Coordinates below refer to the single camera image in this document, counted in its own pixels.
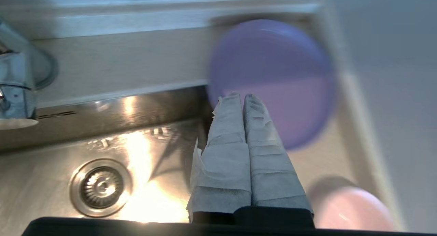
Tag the right gripper tissue-wrapped left finger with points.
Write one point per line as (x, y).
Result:
(225, 154)

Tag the right gripper tissue-wrapped right finger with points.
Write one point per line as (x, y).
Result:
(273, 171)

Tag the pink cup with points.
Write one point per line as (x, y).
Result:
(351, 208)

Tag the purple round plate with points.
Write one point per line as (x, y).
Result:
(273, 65)

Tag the chrome kitchen faucet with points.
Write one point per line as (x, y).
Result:
(17, 86)

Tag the metal sink drain strainer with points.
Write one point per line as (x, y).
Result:
(101, 187)

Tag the stainless steel sink basin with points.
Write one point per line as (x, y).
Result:
(51, 144)

